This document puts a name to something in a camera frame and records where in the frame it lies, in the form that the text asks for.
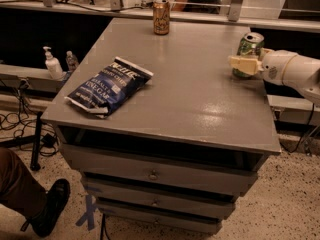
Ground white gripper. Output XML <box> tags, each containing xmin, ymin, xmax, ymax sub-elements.
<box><xmin>228</xmin><ymin>48</ymin><xmax>296</xmax><ymax>84</ymax></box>

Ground green soda can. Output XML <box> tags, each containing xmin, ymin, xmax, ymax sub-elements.
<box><xmin>237</xmin><ymin>32</ymin><xmax>264</xmax><ymax>78</ymax></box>

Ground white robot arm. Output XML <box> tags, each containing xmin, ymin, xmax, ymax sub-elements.
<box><xmin>228</xmin><ymin>48</ymin><xmax>320</xmax><ymax>106</ymax></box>

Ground orange soda can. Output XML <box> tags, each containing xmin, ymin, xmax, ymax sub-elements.
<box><xmin>153</xmin><ymin>0</ymin><xmax>170</xmax><ymax>35</ymax></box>

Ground blue chip bag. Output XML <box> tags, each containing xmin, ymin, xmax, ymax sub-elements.
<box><xmin>65</xmin><ymin>57</ymin><xmax>153</xmax><ymax>118</ymax></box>

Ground grey drawer cabinet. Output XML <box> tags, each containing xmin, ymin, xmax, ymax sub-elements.
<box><xmin>43</xmin><ymin>18</ymin><xmax>281</xmax><ymax>233</ymax></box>

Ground clear small bottle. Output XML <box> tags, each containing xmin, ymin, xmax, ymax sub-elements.
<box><xmin>66</xmin><ymin>51</ymin><xmax>79</xmax><ymax>72</ymax></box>

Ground white pump bottle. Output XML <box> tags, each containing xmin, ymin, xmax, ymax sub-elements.
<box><xmin>43</xmin><ymin>46</ymin><xmax>63</xmax><ymax>80</ymax></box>

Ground blue tape cross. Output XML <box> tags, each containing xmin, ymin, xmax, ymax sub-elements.
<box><xmin>75</xmin><ymin>193</ymin><xmax>101</xmax><ymax>231</ymax></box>

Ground black shoe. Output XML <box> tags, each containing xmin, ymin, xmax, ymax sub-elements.
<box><xmin>20</xmin><ymin>179</ymin><xmax>70</xmax><ymax>237</ymax></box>

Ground black stand pole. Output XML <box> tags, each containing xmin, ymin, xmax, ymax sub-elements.
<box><xmin>30</xmin><ymin>112</ymin><xmax>42</xmax><ymax>171</ymax></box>

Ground brown trouser leg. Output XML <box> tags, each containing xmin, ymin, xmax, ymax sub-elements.
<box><xmin>0</xmin><ymin>148</ymin><xmax>47</xmax><ymax>218</ymax></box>

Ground black floor cables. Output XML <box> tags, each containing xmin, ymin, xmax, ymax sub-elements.
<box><xmin>0</xmin><ymin>78</ymin><xmax>61</xmax><ymax>158</ymax></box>

